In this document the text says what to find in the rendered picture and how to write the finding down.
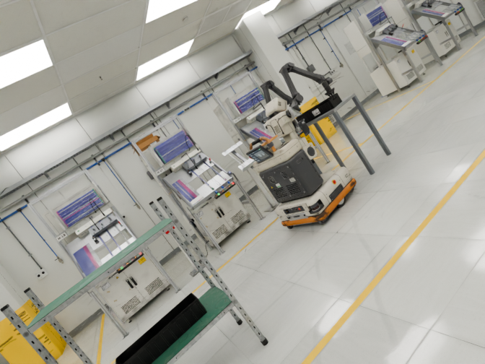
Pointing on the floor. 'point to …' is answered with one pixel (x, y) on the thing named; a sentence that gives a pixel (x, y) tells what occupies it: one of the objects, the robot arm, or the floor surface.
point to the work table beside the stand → (348, 133)
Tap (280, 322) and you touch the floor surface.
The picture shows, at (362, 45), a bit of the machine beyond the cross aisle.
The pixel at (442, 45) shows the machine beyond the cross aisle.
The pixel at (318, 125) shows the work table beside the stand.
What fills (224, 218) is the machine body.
